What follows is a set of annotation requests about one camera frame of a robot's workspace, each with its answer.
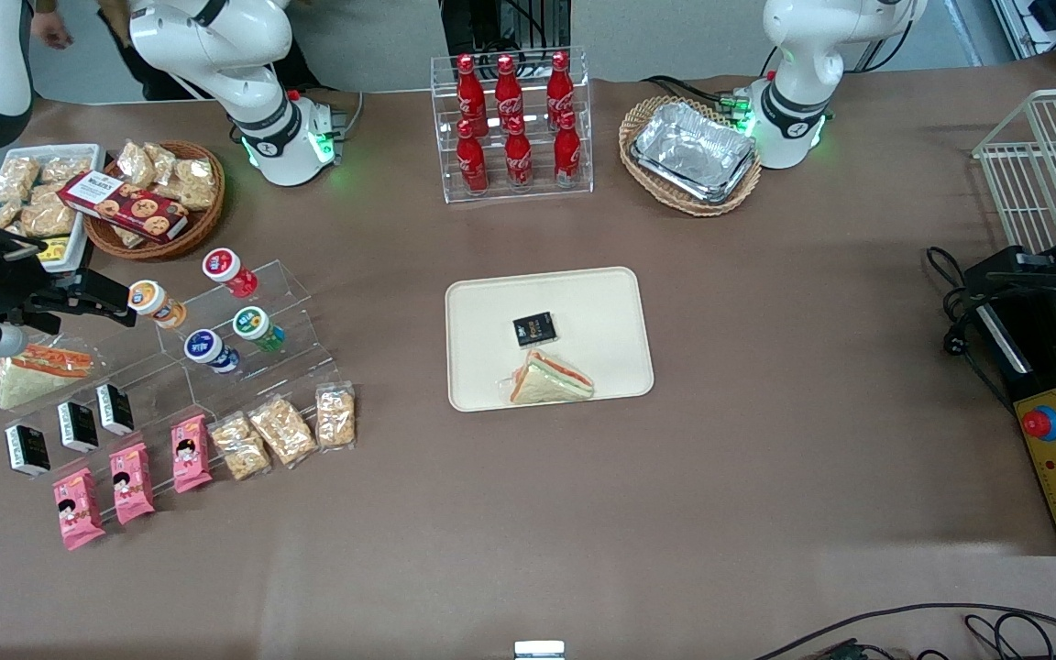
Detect orange gum bottle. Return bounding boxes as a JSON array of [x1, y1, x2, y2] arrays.
[[127, 280, 188, 329]]

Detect black cables at arm base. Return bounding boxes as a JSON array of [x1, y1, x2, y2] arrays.
[[640, 75, 749, 116]]

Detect light wicker basket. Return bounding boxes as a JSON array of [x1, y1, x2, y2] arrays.
[[619, 96, 763, 217]]

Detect black power cable with plug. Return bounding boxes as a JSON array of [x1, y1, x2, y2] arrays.
[[927, 246, 1015, 413]]

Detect beige plastic tray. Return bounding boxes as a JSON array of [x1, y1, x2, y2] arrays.
[[445, 267, 655, 413]]

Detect person's bare hand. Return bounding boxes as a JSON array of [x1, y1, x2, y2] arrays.
[[31, 9, 75, 51]]

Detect wrapped granola bar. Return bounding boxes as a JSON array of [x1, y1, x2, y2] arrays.
[[315, 381, 357, 450], [247, 394, 319, 469], [208, 412, 272, 482]]

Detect white wire basket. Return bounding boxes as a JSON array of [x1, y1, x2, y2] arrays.
[[973, 87, 1056, 253]]

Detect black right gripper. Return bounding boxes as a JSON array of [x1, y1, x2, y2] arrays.
[[0, 225, 138, 329]]

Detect red gum bottle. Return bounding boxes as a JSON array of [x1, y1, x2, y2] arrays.
[[202, 247, 260, 299]]

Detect metal shelf rack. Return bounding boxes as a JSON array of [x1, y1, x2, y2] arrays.
[[991, 0, 1056, 88]]

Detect white rectangular plastic tray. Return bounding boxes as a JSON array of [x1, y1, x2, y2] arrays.
[[0, 144, 105, 273]]

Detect clear acrylic bottle rack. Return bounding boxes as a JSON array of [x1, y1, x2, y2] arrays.
[[430, 48, 595, 204]]

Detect dark brown wicker basket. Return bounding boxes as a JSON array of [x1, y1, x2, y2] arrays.
[[82, 140, 226, 262]]

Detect pink snack packet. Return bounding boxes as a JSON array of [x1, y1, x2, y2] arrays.
[[170, 413, 214, 494], [108, 442, 156, 526], [52, 467, 107, 552]]

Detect wrapped triangle sandwich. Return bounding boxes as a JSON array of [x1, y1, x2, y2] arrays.
[[499, 349, 596, 406], [0, 341, 96, 411]]

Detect green gum bottle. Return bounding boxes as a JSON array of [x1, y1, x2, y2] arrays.
[[232, 306, 287, 354]]

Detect looped black cable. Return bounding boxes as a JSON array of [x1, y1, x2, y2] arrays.
[[963, 612, 1056, 660]]

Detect blue gum bottle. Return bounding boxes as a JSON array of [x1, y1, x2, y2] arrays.
[[184, 329, 241, 375]]

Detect stacked aluminium foil trays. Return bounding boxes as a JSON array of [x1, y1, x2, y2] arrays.
[[631, 101, 758, 204]]

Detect person in dark clothing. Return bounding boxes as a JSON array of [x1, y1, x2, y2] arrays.
[[95, 0, 320, 102]]

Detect clear acrylic snack step stand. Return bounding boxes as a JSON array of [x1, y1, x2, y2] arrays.
[[0, 316, 217, 528]]

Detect long black cable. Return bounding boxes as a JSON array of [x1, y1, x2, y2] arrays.
[[753, 602, 1056, 660]]

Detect clear acrylic gum step stand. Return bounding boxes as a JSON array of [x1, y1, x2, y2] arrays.
[[125, 259, 343, 415]]

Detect black snack packet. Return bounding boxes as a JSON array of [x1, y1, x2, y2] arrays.
[[57, 401, 100, 454], [4, 423, 51, 479], [95, 382, 136, 436], [512, 313, 557, 349]]

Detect black equipment cabinet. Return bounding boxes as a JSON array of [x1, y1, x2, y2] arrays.
[[441, 0, 575, 58]]

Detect red cola bottle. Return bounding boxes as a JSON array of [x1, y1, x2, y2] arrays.
[[456, 53, 489, 138], [455, 119, 490, 196], [502, 117, 534, 191], [494, 55, 526, 137], [546, 50, 575, 125], [553, 110, 583, 189]]

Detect red cookie box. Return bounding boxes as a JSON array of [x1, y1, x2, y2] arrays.
[[58, 170, 190, 244]]

